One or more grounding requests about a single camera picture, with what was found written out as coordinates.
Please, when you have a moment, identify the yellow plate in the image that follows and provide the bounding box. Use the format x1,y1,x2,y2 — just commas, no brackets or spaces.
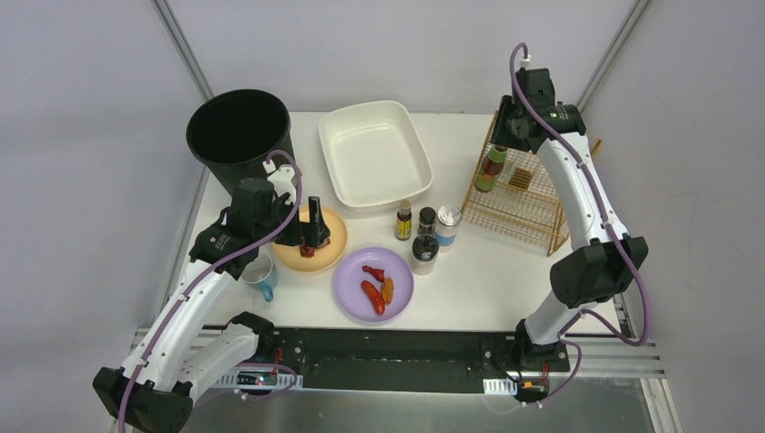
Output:
272,206,348,273

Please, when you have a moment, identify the purple plate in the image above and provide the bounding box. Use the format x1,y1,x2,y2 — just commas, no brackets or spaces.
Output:
333,247,415,326

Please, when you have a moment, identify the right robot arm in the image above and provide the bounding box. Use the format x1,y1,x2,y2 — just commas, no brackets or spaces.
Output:
492,68,649,370

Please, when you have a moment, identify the black cap spice jar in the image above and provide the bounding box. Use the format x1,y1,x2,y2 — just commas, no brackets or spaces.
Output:
417,207,437,236

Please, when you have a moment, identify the red sausage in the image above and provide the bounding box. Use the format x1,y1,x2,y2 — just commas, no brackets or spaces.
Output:
360,281,386,315

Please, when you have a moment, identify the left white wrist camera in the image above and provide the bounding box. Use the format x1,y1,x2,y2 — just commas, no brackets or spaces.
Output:
263,161,298,206

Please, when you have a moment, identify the gold wire basket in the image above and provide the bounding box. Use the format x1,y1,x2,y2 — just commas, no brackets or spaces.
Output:
461,113,570,256

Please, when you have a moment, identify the brown roasted meat piece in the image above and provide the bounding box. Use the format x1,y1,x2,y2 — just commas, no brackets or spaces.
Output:
300,238,331,258

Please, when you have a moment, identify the yellow cap sauce bottle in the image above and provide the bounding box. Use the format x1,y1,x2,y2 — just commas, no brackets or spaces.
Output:
474,145,508,192

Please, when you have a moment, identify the black plastic bin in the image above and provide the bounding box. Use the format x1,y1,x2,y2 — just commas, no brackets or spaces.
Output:
186,89,294,194

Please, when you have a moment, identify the silver lid salt shaker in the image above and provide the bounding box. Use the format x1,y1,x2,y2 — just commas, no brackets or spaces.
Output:
433,205,462,252

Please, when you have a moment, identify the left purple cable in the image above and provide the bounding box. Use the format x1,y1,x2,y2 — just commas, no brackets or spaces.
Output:
116,150,304,433

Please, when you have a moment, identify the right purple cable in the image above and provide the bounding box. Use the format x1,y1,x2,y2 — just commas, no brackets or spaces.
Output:
509,41,654,413

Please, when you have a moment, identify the small red meat piece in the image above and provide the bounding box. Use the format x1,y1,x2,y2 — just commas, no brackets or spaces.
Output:
362,265,386,282

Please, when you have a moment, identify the yellow label sauce bottle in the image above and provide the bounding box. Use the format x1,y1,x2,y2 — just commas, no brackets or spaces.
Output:
395,199,412,241

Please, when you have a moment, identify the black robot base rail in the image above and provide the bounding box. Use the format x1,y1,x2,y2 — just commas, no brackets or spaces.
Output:
134,325,665,399

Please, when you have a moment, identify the orange fried nugget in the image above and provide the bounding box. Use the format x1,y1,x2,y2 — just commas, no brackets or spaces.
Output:
381,277,395,305

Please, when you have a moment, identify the purple cable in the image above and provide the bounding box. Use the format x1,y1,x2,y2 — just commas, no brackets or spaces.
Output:
509,41,654,413
116,150,304,433

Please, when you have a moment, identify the white rectangular tub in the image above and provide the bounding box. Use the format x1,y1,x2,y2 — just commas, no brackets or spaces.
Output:
318,100,434,213

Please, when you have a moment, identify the blue mug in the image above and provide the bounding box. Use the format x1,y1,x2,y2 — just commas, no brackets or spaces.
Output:
240,253,279,302

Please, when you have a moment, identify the black lid grinder jar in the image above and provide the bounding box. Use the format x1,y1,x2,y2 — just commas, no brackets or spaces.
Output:
410,235,439,275

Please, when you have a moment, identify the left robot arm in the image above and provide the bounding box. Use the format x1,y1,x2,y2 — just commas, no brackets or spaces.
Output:
93,173,308,432

